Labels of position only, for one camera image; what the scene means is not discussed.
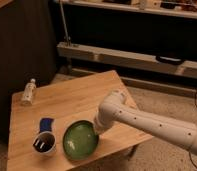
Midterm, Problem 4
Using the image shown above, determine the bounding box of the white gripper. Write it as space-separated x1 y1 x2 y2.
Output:
93 113 114 135

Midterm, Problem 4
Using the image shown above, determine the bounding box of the green ceramic bowl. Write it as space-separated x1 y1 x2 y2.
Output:
62 120 99 160

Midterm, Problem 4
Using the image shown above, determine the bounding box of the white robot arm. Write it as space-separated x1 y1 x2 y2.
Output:
94 90 197 155

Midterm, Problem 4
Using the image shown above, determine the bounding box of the wooden lower shelf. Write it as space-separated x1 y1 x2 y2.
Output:
57 42 197 78

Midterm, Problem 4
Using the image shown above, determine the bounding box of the wooden shelf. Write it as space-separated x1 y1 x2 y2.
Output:
57 42 197 78
53 0 197 20

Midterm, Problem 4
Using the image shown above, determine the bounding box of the blue sponge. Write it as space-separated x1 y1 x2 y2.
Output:
39 118 54 132

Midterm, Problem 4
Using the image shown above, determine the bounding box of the clear plastic bottle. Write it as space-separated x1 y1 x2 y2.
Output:
21 78 36 106

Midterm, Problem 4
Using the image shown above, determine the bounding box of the metal stand pole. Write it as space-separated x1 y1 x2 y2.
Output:
59 0 77 47

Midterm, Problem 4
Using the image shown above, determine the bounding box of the wooden upper shelf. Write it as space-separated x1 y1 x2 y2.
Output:
53 0 197 20

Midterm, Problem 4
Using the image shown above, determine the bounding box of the black handle on shelf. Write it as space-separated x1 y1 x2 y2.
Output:
155 56 185 65

